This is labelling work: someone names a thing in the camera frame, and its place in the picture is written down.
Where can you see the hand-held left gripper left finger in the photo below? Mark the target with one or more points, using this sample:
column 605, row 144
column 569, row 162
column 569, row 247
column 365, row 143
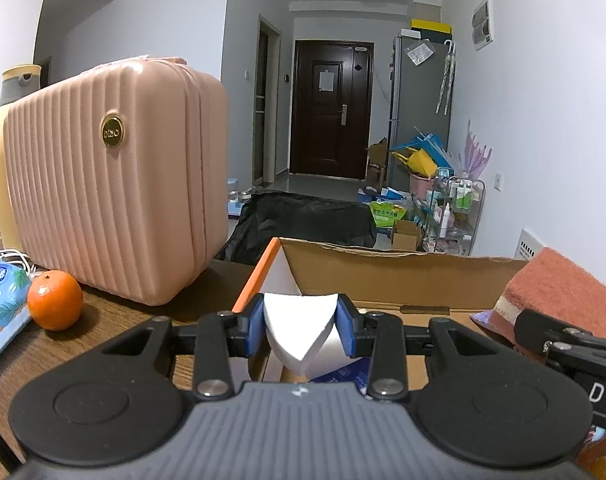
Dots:
column 255, row 322

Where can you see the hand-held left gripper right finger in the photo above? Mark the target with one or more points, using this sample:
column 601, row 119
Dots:
column 347, row 325

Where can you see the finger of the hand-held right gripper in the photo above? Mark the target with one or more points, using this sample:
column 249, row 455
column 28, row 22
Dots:
column 558, row 342

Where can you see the white triangular sponge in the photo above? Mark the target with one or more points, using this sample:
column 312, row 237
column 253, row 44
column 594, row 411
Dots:
column 298, row 325

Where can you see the blue handkerchief packet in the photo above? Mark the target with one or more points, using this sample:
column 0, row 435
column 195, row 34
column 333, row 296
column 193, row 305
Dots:
column 343, row 375

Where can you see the reddish brown sponge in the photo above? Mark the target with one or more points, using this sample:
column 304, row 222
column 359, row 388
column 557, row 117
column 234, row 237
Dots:
column 558, row 285

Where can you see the orange cardboard box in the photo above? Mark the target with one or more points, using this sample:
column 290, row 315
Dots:
column 408, row 275

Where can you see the small brown cardboard box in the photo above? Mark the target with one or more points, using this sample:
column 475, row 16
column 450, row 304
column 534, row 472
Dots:
column 406, row 236

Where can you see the green packet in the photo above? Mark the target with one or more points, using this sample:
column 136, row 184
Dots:
column 388, row 214

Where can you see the blue pet water dispenser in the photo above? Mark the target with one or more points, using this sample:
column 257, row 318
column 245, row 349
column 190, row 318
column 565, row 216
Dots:
column 239, row 199

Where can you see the pink bucket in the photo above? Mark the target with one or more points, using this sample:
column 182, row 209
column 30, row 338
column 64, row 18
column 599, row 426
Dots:
column 422, row 185

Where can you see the open brown cardboard box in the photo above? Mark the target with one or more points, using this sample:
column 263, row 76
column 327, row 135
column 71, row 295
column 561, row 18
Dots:
column 376, row 162

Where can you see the blue and yellow bags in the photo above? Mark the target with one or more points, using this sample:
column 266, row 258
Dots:
column 420, row 157

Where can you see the pink ribbed suitcase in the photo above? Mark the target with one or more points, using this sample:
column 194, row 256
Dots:
column 113, row 200

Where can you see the dark wooden door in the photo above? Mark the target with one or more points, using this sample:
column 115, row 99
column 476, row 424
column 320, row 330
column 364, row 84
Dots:
column 328, row 130

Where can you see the orange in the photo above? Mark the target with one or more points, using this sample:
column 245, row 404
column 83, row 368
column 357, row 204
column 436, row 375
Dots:
column 55, row 300

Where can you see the grey refrigerator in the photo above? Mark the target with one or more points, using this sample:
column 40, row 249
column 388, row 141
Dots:
column 418, row 105

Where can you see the blue tissue pack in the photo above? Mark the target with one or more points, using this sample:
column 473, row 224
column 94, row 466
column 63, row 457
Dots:
column 0, row 300

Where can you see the hanging folded umbrella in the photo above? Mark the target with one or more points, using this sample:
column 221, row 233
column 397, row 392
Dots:
column 445, row 80

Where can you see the clear plastic bag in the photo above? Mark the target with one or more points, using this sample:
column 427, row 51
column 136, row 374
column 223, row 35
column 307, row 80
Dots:
column 419, row 53

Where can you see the cream thermos jug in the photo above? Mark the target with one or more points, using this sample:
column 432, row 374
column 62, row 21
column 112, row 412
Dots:
column 0, row 170

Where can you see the yellow flat box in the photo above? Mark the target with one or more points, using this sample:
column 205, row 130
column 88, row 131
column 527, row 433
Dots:
column 431, row 25

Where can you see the white electrical panel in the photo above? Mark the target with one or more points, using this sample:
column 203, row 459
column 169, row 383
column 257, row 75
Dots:
column 482, row 22

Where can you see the white wall box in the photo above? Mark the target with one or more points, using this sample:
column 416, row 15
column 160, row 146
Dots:
column 530, row 245

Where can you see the white wall socket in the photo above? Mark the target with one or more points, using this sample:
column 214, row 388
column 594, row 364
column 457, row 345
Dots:
column 498, row 181

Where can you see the purple wall decoration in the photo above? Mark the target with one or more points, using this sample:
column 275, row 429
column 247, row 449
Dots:
column 475, row 152

